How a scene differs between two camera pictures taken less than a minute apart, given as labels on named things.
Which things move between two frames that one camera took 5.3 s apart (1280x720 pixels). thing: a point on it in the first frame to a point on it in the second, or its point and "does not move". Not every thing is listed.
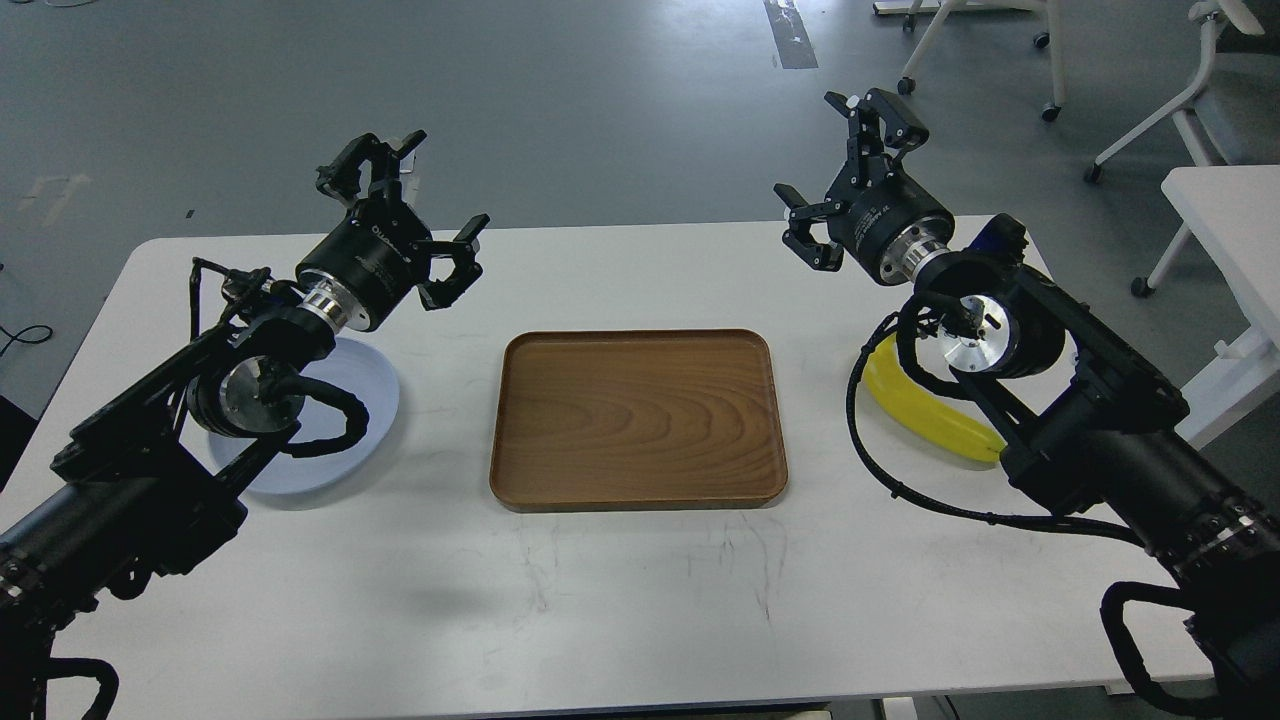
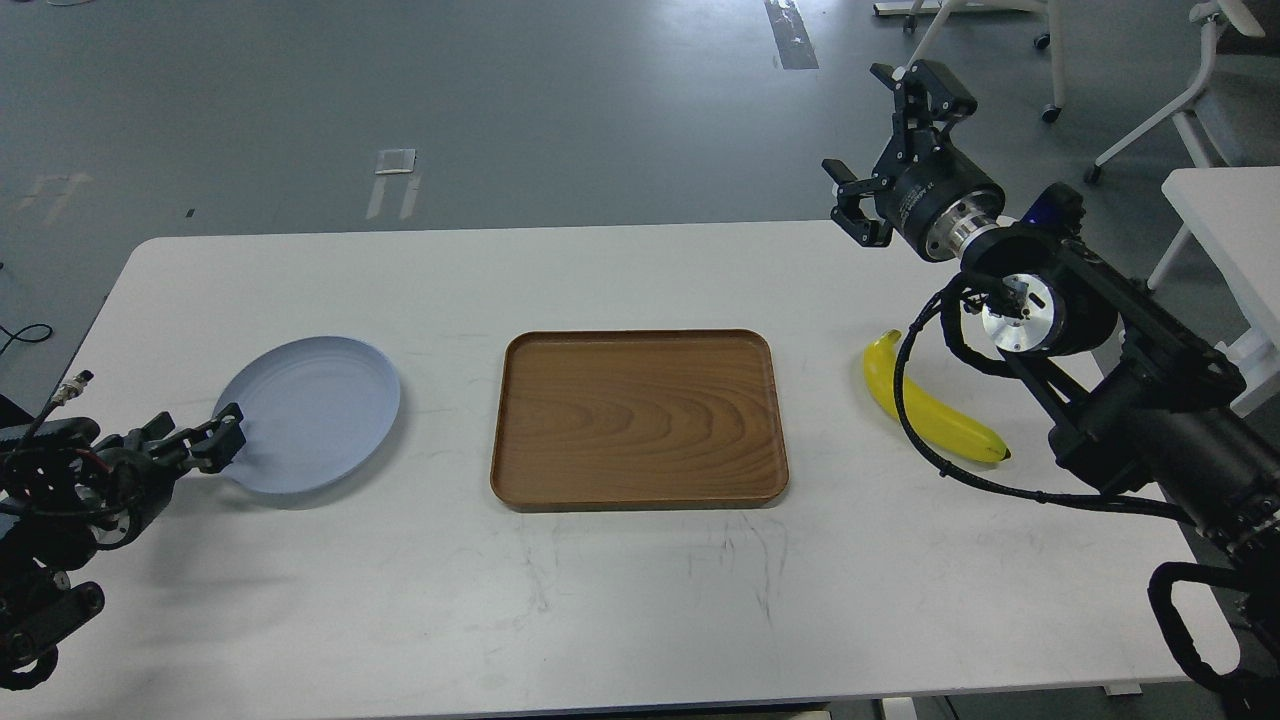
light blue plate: [354, 365] does not move
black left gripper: [379, 254] to [135, 480]
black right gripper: [883, 218] to [936, 196]
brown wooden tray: [637, 419] does not move
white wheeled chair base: [939, 10] does not move
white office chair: [1232, 116] does not move
